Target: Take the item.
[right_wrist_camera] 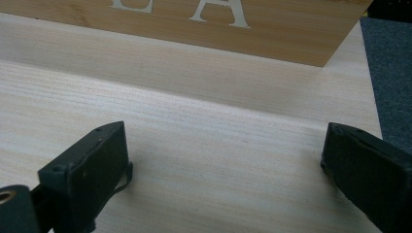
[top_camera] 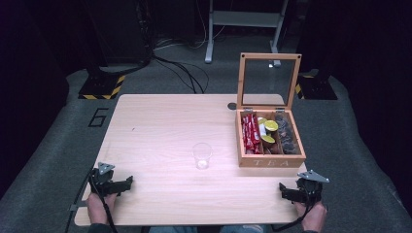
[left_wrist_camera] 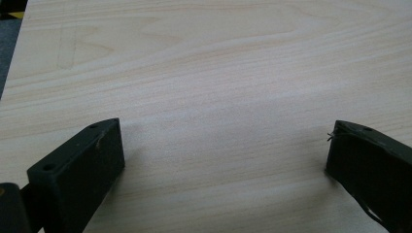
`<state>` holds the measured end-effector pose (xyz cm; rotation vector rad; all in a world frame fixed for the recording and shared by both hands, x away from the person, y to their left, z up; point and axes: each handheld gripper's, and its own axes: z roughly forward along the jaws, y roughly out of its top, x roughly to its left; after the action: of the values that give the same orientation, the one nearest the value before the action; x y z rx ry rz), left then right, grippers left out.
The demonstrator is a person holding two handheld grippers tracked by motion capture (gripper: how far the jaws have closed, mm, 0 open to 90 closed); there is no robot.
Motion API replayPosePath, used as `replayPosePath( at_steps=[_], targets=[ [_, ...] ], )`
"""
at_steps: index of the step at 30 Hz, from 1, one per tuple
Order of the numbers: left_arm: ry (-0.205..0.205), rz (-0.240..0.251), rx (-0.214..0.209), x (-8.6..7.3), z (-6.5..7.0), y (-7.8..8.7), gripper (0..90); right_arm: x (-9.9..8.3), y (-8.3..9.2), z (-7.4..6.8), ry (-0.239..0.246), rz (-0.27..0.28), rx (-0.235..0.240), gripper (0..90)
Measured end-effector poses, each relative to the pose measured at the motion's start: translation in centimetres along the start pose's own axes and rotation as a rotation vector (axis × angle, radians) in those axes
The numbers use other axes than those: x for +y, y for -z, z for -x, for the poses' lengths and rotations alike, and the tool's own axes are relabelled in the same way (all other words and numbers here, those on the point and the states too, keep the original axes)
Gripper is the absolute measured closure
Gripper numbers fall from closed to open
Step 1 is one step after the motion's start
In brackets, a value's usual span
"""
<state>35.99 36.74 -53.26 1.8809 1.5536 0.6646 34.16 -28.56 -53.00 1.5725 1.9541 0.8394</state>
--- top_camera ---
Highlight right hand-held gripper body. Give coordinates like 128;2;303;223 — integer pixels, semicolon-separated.
291;169;330;206

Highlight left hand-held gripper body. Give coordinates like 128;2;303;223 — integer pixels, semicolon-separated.
88;161;126;198

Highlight person's left hand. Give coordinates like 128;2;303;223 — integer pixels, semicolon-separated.
86;191;119;226

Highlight person's right hand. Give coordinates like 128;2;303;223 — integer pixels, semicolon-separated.
293;199;328;233

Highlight wooden tea box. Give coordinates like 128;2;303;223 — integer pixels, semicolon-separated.
235;52;307;169

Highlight brown capsule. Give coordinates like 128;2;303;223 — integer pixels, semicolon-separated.
263;142;282;155

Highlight dark tea packets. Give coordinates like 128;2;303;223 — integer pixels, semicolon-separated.
274;113;301;155

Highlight row of red stick packets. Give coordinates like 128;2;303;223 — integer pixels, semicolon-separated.
240;113;262;155

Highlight clear plastic cup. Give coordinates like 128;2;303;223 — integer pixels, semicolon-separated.
191;142;214;171

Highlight black striped stand base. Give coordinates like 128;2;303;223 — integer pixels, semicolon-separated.
293;73;338;101
78;73;127;101

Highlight white metal stand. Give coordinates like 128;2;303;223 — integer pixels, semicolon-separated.
204;0;290;68

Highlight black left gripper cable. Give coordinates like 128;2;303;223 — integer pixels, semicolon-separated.
64;168;119;233

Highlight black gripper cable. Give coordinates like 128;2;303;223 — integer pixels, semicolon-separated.
271;185;317;233
64;168;119;233

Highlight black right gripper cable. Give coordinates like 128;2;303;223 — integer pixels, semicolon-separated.
271;185;317;233

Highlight bundle of black floor cables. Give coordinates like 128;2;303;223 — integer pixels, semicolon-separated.
152;32;227;95

